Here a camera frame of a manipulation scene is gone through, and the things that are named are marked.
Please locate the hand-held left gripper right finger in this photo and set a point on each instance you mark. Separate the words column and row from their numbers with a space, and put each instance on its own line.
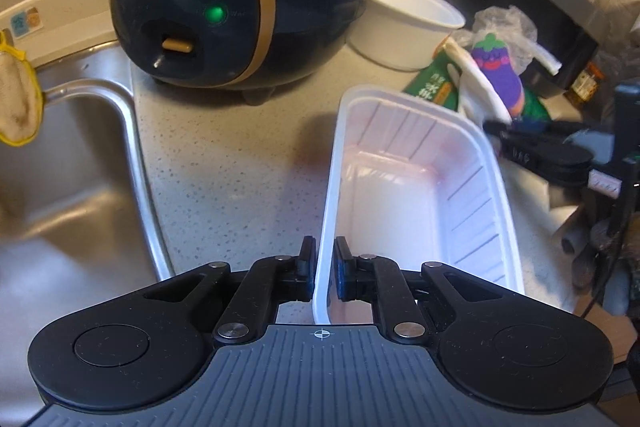
column 343, row 267

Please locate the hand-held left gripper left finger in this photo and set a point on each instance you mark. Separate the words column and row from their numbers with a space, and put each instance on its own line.
column 308, row 264

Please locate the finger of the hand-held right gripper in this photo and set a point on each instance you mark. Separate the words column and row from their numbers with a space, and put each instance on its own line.
column 540, row 157

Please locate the purple eggplant toy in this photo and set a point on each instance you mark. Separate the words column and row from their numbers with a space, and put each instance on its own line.
column 495, row 72

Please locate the white plastic tray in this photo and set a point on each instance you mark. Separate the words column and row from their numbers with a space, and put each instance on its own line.
column 400, row 187

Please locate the clear plastic bag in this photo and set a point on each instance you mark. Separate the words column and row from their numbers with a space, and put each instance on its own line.
column 505, row 24

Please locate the person's right hand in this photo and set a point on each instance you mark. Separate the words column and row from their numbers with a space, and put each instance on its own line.
column 600, row 252

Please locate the small glass jar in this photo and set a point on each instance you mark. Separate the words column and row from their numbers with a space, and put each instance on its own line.
column 585, row 84

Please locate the white plastic bowl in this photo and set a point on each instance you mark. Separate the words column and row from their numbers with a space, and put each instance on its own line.
column 400, row 32

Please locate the stainless steel sink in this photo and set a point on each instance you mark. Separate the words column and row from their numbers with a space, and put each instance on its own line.
column 75, row 207

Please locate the dark blue rice cooker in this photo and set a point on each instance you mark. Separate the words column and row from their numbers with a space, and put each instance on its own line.
column 310, row 7

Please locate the yellow-edged dish sponge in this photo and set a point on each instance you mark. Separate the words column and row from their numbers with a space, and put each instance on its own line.
column 15, row 97

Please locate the small square sticker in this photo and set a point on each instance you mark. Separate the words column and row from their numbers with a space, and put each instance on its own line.
column 25, row 21

